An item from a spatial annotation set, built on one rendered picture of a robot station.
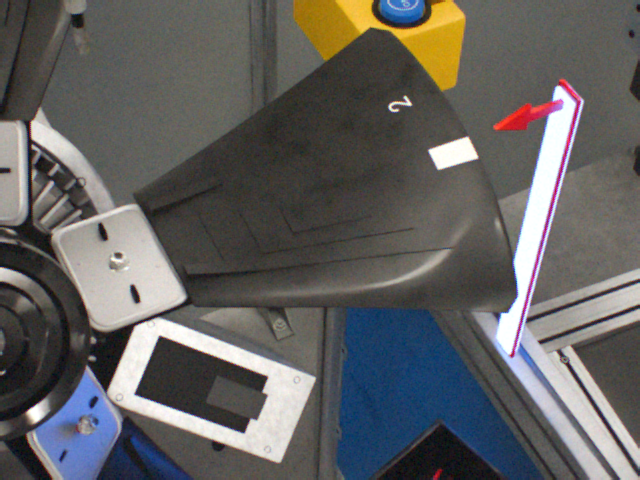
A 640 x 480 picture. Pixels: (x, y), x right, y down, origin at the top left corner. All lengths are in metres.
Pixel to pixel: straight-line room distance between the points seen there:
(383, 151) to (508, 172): 1.47
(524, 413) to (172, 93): 0.79
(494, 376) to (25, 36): 0.62
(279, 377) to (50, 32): 0.34
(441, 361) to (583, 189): 1.19
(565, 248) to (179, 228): 1.63
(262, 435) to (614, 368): 1.10
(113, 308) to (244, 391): 0.19
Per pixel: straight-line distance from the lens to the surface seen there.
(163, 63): 1.70
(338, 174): 0.82
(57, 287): 0.72
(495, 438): 1.29
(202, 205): 0.81
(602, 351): 1.98
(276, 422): 0.94
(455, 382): 1.33
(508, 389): 1.17
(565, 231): 2.40
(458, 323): 1.21
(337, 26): 1.15
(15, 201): 0.75
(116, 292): 0.78
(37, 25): 0.73
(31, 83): 0.73
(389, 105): 0.86
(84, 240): 0.81
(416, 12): 1.12
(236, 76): 1.77
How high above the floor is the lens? 1.80
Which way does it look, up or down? 51 degrees down
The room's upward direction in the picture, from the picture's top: 2 degrees clockwise
